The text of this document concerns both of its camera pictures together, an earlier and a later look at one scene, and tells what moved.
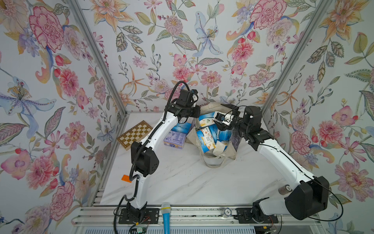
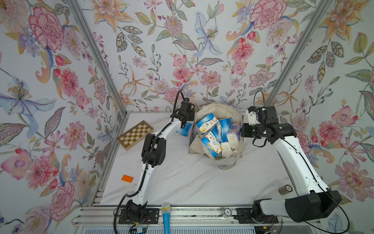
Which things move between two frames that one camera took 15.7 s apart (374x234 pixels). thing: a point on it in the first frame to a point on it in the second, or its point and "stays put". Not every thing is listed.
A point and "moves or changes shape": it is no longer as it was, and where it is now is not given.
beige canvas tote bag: (221, 154) moves or changes shape
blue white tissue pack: (207, 119) moves or changes shape
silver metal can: (285, 190) stays put
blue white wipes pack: (208, 137) moves or changes shape
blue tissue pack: (183, 127) stays put
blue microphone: (165, 208) stays put
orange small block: (126, 178) stays put
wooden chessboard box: (135, 134) stays put
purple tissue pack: (175, 139) to (233, 134)
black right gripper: (235, 109) to (245, 130)
